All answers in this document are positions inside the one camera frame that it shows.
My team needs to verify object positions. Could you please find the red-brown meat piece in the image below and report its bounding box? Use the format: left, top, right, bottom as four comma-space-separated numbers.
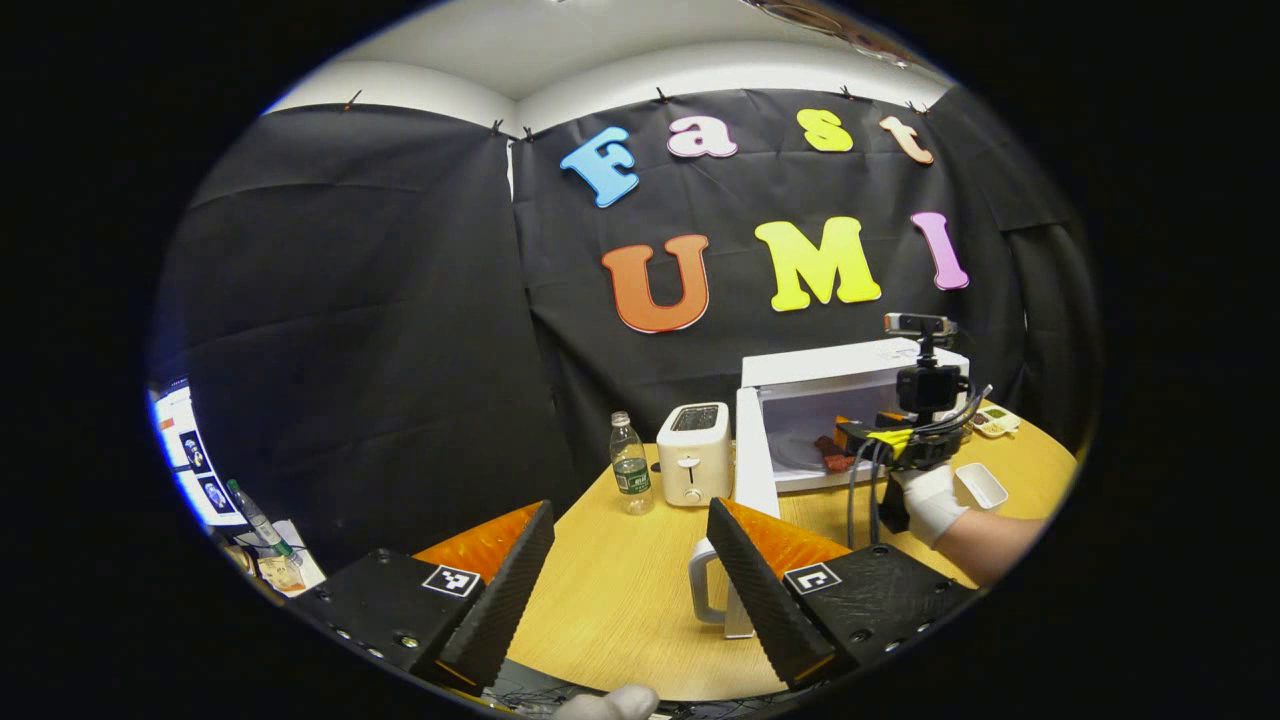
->
813, 434, 859, 475

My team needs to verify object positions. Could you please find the white rectangular plastic tray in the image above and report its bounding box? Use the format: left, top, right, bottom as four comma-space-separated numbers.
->
953, 462, 1009, 511

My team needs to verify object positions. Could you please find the green-capped plastic bottle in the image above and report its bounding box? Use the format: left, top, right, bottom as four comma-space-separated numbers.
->
228, 480, 296, 559

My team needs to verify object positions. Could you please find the white toaster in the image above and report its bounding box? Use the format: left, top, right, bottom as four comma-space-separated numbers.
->
656, 402, 733, 508

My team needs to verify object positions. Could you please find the white divided dish of beans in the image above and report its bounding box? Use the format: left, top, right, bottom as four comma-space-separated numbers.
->
968, 403, 1023, 439

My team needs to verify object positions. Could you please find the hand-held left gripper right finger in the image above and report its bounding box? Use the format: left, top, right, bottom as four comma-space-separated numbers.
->
706, 497, 981, 691

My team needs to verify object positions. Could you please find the white microwave oven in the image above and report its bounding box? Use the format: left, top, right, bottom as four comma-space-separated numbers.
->
688, 338, 971, 639

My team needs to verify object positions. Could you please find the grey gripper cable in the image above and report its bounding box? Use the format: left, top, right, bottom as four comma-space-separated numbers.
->
845, 385, 996, 549

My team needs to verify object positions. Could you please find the computer monitor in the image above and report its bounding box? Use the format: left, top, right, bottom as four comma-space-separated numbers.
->
150, 383, 251, 528

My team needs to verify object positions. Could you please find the black backdrop cloth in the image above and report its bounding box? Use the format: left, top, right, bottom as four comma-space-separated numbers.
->
150, 88, 1101, 576

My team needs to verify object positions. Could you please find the clear plastic water bottle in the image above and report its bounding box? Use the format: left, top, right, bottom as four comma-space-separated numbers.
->
610, 411, 654, 515

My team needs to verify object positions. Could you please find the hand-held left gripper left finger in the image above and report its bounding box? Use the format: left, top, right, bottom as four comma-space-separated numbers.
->
290, 500, 556, 691

